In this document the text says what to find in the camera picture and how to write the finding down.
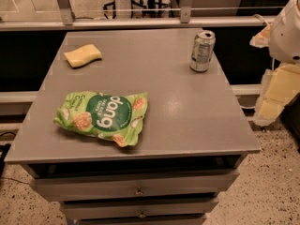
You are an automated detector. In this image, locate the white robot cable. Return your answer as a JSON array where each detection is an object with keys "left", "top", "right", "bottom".
[{"left": 253, "top": 13, "right": 270, "bottom": 26}]

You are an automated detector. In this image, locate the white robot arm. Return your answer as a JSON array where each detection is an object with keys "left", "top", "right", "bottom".
[{"left": 249, "top": 0, "right": 300, "bottom": 127}]

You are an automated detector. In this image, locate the yellow sponge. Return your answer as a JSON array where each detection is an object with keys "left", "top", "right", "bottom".
[{"left": 64, "top": 44, "right": 102, "bottom": 68}]

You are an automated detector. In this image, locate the grey drawer cabinet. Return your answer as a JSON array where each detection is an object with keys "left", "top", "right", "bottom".
[{"left": 7, "top": 29, "right": 259, "bottom": 225}]

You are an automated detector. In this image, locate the top grey drawer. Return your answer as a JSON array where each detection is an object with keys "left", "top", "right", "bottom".
[{"left": 30, "top": 169, "right": 239, "bottom": 202}]

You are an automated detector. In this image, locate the grey drawer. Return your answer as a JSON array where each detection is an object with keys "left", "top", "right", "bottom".
[
  {"left": 30, "top": 169, "right": 239, "bottom": 202},
  {"left": 61, "top": 197, "right": 218, "bottom": 219}
]

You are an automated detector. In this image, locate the silver green 7up can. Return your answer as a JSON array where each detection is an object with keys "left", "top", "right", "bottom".
[{"left": 190, "top": 30, "right": 216, "bottom": 72}]

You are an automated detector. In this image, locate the middle grey drawer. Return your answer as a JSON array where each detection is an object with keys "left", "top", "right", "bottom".
[{"left": 61, "top": 197, "right": 218, "bottom": 219}]

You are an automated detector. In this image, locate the metal window rail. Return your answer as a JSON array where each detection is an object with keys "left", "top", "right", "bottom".
[{"left": 0, "top": 0, "right": 289, "bottom": 31}]

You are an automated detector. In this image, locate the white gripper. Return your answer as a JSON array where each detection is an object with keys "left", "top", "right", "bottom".
[{"left": 249, "top": 24, "right": 300, "bottom": 127}]

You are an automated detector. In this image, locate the green rice chip bag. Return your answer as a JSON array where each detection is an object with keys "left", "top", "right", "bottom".
[{"left": 53, "top": 91, "right": 148, "bottom": 147}]

